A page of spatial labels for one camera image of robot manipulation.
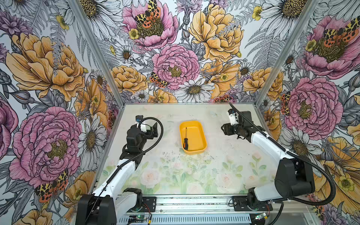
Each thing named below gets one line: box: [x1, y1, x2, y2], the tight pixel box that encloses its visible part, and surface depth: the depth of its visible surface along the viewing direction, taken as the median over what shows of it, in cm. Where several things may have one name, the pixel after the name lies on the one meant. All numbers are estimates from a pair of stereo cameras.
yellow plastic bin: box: [180, 120, 208, 155], surface depth 101 cm
